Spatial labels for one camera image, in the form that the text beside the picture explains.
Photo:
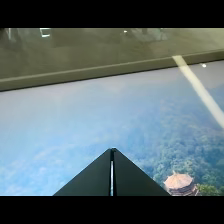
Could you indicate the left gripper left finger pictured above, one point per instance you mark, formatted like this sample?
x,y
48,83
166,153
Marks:
x,y
95,180

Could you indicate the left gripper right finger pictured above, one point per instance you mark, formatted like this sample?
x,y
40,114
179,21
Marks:
x,y
133,180

